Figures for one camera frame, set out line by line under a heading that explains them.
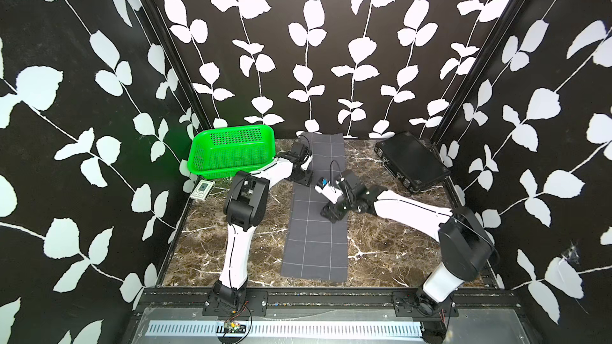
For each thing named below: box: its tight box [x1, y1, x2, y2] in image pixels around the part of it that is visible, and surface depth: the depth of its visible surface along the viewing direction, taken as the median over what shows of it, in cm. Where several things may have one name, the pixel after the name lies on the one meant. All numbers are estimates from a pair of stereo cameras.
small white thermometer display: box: [189, 179, 216, 201], surface depth 100 cm
